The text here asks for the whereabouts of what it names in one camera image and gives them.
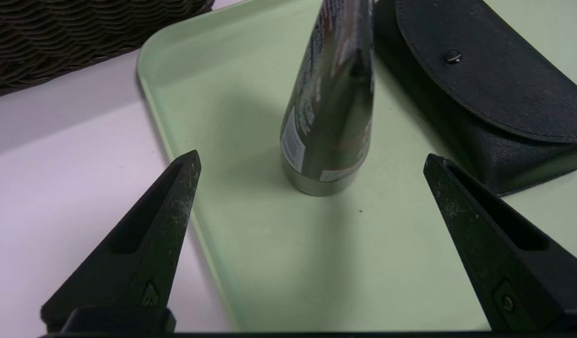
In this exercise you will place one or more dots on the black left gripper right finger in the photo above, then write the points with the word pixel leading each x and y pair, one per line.
pixel 485 244

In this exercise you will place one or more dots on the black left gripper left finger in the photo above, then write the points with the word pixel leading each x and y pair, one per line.
pixel 147 244

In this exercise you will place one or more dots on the black leather glasses case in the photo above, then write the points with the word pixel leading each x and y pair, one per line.
pixel 495 103

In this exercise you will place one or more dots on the black face cream tube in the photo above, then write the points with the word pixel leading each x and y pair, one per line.
pixel 330 117

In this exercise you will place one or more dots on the dark brown wicker basket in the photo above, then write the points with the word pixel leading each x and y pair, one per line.
pixel 58 37

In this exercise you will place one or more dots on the light green plastic tray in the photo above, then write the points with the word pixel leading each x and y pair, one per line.
pixel 293 258

